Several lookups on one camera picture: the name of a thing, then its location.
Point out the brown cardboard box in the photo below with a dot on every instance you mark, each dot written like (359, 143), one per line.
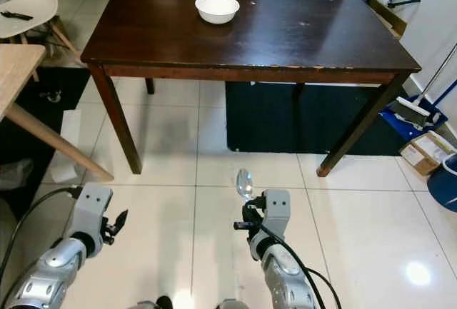
(427, 152)

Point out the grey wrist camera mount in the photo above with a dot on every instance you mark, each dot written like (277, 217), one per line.
(91, 209)
(276, 213)

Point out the white ceramic bowl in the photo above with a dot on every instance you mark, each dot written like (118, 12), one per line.
(217, 8)

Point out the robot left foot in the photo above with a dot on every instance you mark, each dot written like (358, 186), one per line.
(156, 302)

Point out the dark brown wooden table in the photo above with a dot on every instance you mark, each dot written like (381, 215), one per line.
(293, 38)

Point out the small black object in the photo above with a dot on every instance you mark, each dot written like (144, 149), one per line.
(17, 16)

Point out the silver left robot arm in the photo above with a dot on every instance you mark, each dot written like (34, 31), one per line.
(61, 266)

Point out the black caster wheel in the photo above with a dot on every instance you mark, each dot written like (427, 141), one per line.
(53, 95)

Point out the light wooden desk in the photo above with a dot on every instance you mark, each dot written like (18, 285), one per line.
(16, 66)

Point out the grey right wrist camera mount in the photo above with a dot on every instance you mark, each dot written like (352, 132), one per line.
(276, 213)

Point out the dark blue floor rug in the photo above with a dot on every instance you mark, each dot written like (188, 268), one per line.
(278, 120)

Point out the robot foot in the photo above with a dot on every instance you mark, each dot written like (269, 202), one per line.
(232, 305)
(156, 302)

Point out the white paper bag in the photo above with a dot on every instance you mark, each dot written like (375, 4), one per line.
(70, 148)

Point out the blue flat mop head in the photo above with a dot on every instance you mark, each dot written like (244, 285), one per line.
(410, 115)

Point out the blue plastic bucket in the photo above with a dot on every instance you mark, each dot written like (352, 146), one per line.
(445, 184)

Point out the silver metal spoon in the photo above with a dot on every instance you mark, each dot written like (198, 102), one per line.
(245, 181)

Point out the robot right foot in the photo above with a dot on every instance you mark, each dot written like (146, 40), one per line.
(232, 305)

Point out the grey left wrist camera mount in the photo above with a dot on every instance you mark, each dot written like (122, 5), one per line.
(91, 209)

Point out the grey plastic bag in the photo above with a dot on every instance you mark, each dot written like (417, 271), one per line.
(11, 177)

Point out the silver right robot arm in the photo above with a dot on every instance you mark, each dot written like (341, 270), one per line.
(282, 273)

